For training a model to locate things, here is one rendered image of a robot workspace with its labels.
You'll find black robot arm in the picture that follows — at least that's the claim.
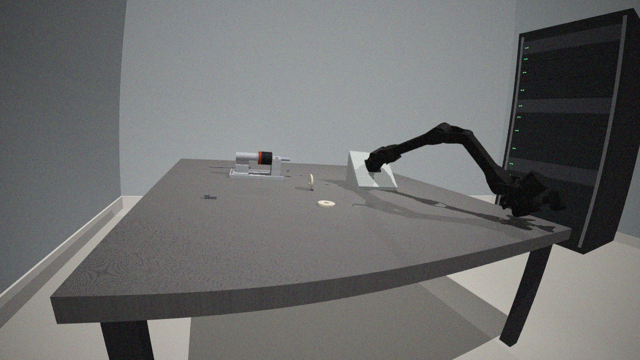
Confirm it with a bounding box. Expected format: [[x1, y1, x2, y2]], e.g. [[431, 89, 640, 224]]
[[364, 122, 550, 210]]

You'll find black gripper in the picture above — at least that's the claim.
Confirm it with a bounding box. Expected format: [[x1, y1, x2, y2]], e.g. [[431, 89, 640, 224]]
[[511, 188, 567, 217]]

